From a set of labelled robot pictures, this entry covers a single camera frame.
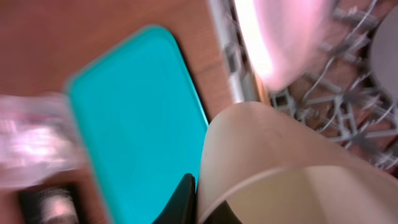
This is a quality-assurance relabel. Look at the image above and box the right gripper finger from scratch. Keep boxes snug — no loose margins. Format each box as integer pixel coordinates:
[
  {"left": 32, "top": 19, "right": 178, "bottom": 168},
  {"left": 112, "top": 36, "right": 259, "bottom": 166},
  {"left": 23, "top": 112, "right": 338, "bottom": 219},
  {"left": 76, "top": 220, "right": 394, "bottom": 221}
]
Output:
[{"left": 154, "top": 174, "right": 242, "bottom": 224}]

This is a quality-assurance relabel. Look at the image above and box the pale green cup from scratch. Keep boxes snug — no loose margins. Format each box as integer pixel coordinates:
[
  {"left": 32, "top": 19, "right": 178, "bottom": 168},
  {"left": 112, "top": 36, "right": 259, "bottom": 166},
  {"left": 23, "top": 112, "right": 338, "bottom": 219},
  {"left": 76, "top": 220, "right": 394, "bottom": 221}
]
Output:
[{"left": 197, "top": 102, "right": 397, "bottom": 223}]

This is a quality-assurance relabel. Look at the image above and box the grey dish rack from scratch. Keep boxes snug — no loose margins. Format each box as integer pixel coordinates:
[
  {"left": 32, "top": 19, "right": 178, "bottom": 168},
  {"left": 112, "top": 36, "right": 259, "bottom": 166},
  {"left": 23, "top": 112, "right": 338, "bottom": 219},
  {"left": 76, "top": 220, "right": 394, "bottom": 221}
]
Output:
[{"left": 208, "top": 0, "right": 398, "bottom": 175}]

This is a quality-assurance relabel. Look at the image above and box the large pink plate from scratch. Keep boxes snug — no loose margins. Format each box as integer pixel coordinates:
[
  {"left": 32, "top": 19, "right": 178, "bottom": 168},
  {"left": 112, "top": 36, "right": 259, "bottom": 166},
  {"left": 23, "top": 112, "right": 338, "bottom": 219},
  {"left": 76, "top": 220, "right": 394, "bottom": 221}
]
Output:
[{"left": 233, "top": 0, "right": 334, "bottom": 92}]

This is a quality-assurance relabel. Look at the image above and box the grey bowl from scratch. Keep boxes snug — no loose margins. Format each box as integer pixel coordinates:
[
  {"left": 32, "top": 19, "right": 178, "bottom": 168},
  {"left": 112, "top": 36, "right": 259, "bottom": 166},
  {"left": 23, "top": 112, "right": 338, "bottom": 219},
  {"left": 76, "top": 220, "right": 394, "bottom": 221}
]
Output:
[{"left": 369, "top": 7, "right": 397, "bottom": 101}]

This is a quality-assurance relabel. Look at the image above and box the teal plastic tray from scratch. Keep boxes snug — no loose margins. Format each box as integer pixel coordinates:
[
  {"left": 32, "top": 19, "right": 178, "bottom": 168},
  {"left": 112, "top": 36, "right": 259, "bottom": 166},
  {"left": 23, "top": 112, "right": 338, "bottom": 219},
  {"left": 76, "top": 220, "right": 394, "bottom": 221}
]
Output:
[{"left": 67, "top": 26, "right": 208, "bottom": 223}]

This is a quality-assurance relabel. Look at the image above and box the black tray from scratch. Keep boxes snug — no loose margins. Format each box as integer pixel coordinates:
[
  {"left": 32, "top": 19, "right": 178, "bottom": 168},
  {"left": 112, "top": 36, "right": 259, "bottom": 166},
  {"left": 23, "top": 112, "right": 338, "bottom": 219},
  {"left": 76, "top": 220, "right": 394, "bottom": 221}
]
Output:
[{"left": 17, "top": 184, "right": 88, "bottom": 224}]

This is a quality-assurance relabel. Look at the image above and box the clear plastic bin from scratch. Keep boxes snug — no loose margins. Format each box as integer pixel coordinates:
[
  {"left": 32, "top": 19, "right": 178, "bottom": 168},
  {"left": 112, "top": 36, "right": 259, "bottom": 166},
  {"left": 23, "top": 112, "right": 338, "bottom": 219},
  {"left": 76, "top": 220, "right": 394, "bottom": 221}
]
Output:
[{"left": 1, "top": 93, "right": 85, "bottom": 189}]

